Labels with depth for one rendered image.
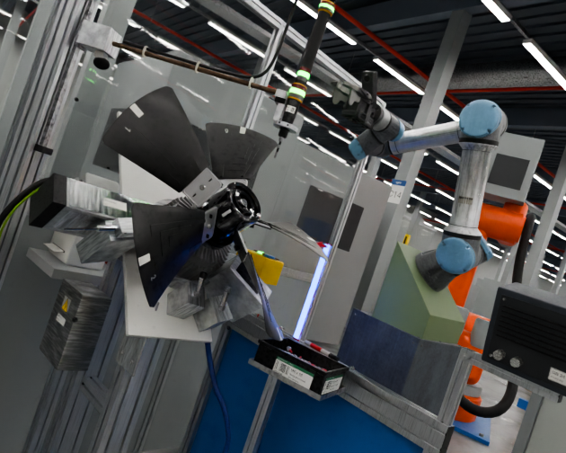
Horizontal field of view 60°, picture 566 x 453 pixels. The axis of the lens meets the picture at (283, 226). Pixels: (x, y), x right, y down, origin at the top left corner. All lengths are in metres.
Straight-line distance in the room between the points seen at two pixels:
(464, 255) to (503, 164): 3.63
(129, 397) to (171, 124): 0.73
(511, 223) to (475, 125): 3.62
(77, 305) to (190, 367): 1.01
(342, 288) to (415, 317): 4.28
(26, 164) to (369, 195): 4.73
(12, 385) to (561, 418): 2.35
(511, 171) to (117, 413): 4.38
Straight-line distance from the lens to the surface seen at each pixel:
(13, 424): 2.12
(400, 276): 1.72
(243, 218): 1.21
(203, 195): 1.27
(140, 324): 1.26
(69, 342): 1.50
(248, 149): 1.46
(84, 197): 1.18
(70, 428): 1.71
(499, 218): 5.18
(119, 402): 1.44
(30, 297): 1.91
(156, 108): 1.27
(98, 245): 1.18
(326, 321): 5.93
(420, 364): 1.70
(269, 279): 1.77
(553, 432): 2.79
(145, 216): 1.02
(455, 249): 1.60
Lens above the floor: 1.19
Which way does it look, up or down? level
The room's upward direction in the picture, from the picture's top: 19 degrees clockwise
